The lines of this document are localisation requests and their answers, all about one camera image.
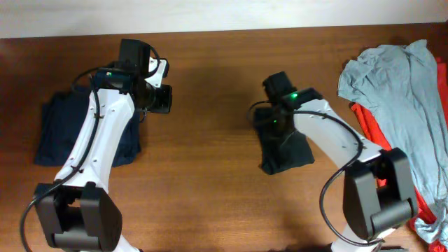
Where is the folded navy blue garment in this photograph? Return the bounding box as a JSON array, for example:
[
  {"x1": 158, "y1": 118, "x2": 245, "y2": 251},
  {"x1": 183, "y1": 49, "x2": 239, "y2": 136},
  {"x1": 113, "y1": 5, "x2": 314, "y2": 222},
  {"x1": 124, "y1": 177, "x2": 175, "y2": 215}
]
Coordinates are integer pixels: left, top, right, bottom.
[{"x1": 34, "y1": 87, "x2": 141, "y2": 167}]

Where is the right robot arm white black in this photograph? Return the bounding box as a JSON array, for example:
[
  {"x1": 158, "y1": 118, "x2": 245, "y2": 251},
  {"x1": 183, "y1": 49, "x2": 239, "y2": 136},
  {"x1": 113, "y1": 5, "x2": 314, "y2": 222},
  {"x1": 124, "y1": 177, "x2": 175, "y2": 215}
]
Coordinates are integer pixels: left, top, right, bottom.
[{"x1": 249, "y1": 71, "x2": 418, "y2": 252}]

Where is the black t-shirt with white logo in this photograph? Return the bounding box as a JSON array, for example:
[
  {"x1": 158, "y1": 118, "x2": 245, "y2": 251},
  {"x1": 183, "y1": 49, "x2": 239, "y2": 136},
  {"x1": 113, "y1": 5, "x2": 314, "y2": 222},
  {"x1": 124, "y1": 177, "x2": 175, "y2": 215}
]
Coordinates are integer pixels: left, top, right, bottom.
[{"x1": 253, "y1": 107, "x2": 315, "y2": 175}]

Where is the grey t-shirt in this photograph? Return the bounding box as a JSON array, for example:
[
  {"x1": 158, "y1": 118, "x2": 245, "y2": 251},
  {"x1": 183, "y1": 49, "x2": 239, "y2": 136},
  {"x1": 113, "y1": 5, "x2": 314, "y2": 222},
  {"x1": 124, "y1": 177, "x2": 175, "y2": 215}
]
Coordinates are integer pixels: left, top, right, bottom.
[{"x1": 337, "y1": 39, "x2": 447, "y2": 245}]

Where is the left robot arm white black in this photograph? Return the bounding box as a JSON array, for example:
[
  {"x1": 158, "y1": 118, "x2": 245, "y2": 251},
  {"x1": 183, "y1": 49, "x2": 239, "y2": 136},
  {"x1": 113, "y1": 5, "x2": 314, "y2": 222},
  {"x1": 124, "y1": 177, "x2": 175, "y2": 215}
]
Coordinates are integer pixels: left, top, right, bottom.
[{"x1": 20, "y1": 38, "x2": 172, "y2": 251}]

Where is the red garment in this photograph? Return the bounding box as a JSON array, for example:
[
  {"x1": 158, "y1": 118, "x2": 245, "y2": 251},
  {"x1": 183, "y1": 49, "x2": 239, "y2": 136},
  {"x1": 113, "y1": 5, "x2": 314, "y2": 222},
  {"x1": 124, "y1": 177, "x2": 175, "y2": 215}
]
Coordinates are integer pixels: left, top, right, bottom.
[{"x1": 350, "y1": 57, "x2": 447, "y2": 252}]

